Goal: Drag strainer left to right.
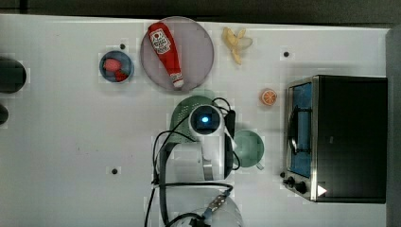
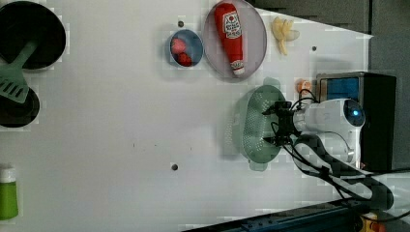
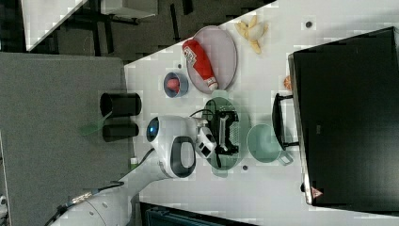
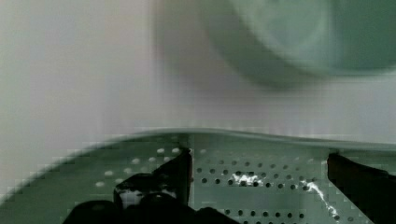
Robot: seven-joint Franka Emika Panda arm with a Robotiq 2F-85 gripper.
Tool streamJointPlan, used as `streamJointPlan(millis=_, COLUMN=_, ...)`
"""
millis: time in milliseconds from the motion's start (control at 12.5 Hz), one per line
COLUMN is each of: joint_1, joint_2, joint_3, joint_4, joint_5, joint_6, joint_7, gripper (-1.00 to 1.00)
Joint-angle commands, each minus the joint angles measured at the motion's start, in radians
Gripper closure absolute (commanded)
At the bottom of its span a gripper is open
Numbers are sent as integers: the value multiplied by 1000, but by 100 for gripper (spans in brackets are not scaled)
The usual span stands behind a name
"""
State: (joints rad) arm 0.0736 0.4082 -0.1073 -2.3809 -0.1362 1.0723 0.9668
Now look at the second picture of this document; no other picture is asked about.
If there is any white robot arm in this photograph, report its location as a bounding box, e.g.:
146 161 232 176
263 99 409 221

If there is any green strainer bowl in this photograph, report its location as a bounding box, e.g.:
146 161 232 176
222 77 284 172

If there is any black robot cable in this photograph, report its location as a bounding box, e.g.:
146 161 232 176
270 88 410 223

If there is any orange slice toy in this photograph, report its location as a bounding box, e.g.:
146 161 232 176
296 79 311 96

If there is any red toy strawberry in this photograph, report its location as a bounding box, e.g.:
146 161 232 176
171 38 187 54

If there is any large black cylinder holder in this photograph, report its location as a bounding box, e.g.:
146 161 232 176
0 1 67 70

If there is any small black cylinder holder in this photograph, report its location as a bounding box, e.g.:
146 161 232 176
0 89 40 128

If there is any green white-capped bottle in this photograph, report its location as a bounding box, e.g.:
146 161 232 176
0 165 18 220

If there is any red ketchup bottle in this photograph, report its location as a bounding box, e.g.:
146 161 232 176
214 3 245 75

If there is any black toaster oven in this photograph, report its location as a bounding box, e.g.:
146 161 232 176
316 72 396 172

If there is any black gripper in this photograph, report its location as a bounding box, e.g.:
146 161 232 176
262 101 301 146

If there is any blue crate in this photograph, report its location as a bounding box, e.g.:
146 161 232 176
183 199 410 232

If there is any green spatula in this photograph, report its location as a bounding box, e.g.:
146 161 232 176
0 41 38 103

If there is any peeled toy banana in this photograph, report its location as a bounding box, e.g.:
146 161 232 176
271 16 300 55

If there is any blue small bowl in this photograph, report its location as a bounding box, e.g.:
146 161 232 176
164 29 204 69

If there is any grey round plate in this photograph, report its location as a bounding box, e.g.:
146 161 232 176
202 0 267 80

